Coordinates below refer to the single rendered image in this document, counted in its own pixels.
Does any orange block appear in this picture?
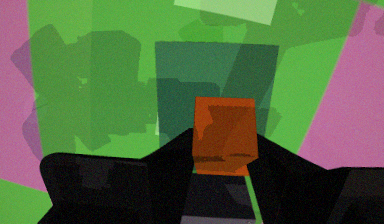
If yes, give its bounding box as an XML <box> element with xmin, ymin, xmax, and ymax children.
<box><xmin>192</xmin><ymin>97</ymin><xmax>259</xmax><ymax>176</ymax></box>

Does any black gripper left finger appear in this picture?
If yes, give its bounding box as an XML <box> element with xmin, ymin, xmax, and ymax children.
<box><xmin>39</xmin><ymin>128</ymin><xmax>194</xmax><ymax>224</ymax></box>

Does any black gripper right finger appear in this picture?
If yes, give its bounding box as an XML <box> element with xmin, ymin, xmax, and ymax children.
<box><xmin>246</xmin><ymin>134</ymin><xmax>384</xmax><ymax>224</ymax></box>

